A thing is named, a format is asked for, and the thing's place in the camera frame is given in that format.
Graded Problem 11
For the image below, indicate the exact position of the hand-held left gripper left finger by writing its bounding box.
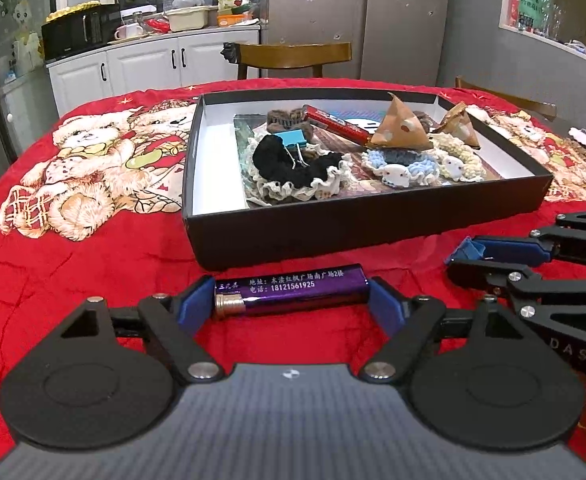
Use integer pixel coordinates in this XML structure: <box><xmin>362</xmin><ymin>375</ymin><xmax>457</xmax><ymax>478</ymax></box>
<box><xmin>50</xmin><ymin>276</ymin><xmax>224</xmax><ymax>382</ymax></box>

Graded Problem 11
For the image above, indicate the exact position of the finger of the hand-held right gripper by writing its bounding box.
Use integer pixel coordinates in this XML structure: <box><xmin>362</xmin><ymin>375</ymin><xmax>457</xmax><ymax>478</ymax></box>
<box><xmin>445</xmin><ymin>237</ymin><xmax>586</xmax><ymax>377</ymax></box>
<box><xmin>473</xmin><ymin>209</ymin><xmax>586</xmax><ymax>268</ymax></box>

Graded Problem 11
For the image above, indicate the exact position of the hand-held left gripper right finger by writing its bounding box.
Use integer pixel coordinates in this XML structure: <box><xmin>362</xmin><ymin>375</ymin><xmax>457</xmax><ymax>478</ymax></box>
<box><xmin>358</xmin><ymin>276</ymin><xmax>530</xmax><ymax>382</ymax></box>

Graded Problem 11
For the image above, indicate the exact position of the purple lighter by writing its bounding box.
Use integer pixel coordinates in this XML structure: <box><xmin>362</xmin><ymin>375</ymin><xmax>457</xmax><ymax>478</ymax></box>
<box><xmin>214</xmin><ymin>263</ymin><xmax>371</xmax><ymax>320</ymax></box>

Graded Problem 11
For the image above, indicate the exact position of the black cardboard box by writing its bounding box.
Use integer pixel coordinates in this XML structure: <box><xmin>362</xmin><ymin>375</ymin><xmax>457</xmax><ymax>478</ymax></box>
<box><xmin>181</xmin><ymin>87</ymin><xmax>554</xmax><ymax>272</ymax></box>

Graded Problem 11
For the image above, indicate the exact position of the brown striped triangular pouch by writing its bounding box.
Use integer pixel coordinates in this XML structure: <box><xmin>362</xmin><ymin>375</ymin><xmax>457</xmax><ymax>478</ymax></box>
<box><xmin>433</xmin><ymin>101</ymin><xmax>481</xmax><ymax>150</ymax></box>

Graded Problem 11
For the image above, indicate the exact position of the red lighter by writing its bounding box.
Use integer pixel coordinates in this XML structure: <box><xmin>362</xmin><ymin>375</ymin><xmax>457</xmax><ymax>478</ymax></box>
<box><xmin>302</xmin><ymin>105</ymin><xmax>374</xmax><ymax>145</ymax></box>

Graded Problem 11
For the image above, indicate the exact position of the cream crochet scrunchie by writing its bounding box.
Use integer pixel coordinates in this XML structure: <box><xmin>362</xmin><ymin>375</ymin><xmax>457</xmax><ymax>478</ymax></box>
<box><xmin>430</xmin><ymin>132</ymin><xmax>486</xmax><ymax>182</ymax></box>

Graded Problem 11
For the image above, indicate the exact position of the red teddy bear blanket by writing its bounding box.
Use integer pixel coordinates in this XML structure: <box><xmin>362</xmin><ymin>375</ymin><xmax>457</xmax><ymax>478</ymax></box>
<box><xmin>0</xmin><ymin>77</ymin><xmax>586</xmax><ymax>471</ymax></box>

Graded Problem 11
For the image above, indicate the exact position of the blue crochet scrunchie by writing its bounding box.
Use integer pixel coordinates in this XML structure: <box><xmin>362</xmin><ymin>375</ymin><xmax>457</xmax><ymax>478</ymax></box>
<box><xmin>362</xmin><ymin>147</ymin><xmax>441</xmax><ymax>190</ymax></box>

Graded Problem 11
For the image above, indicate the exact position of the wooden chair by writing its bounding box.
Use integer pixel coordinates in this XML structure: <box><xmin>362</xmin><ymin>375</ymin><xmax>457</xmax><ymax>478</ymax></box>
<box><xmin>455</xmin><ymin>76</ymin><xmax>558</xmax><ymax>122</ymax></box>
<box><xmin>223</xmin><ymin>41</ymin><xmax>353</xmax><ymax>81</ymax></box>

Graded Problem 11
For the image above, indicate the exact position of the black white lace scrunchie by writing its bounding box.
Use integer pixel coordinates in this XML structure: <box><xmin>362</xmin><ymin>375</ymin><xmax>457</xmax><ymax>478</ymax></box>
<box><xmin>243</xmin><ymin>132</ymin><xmax>356</xmax><ymax>206</ymax></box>

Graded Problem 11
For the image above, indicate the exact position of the brown dotted triangular pouch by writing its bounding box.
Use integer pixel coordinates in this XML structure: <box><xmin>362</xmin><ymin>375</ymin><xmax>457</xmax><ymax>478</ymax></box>
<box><xmin>365</xmin><ymin>92</ymin><xmax>435</xmax><ymax>152</ymax></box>

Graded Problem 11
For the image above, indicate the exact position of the clear plastic bag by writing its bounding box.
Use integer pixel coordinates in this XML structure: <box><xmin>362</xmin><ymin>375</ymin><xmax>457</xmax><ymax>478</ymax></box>
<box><xmin>233</xmin><ymin>112</ymin><xmax>274</xmax><ymax>137</ymax></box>

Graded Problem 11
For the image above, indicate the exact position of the blue binder clip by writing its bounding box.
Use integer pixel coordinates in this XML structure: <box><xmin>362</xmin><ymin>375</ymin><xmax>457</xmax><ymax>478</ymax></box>
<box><xmin>274</xmin><ymin>129</ymin><xmax>311</xmax><ymax>168</ymax></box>

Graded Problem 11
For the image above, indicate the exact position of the white kitchen cabinet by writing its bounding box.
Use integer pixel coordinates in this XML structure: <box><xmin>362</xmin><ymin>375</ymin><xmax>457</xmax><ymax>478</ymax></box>
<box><xmin>46</xmin><ymin>25</ymin><xmax>263</xmax><ymax>118</ymax></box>

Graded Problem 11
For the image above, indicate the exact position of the silver refrigerator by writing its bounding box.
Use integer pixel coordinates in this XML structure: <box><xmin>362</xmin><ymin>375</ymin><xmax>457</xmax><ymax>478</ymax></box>
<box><xmin>260</xmin><ymin>0</ymin><xmax>454</xmax><ymax>86</ymax></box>

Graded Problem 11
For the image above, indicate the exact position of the beige plastic basin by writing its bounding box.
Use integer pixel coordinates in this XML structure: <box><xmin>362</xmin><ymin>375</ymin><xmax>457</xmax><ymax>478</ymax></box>
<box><xmin>164</xmin><ymin>6</ymin><xmax>211</xmax><ymax>32</ymax></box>

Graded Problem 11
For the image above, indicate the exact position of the black microwave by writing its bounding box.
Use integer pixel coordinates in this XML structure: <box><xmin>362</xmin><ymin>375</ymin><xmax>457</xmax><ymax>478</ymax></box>
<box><xmin>40</xmin><ymin>4</ymin><xmax>121</xmax><ymax>61</ymax></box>

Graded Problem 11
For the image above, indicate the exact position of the glass door with stickers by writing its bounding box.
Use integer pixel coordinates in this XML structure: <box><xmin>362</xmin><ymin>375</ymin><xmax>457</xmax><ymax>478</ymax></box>
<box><xmin>0</xmin><ymin>0</ymin><xmax>56</xmax><ymax>161</ymax></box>

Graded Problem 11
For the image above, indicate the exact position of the yellow lace cover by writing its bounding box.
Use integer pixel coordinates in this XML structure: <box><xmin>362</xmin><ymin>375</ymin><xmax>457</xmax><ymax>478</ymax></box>
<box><xmin>46</xmin><ymin>2</ymin><xmax>104</xmax><ymax>23</ymax></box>

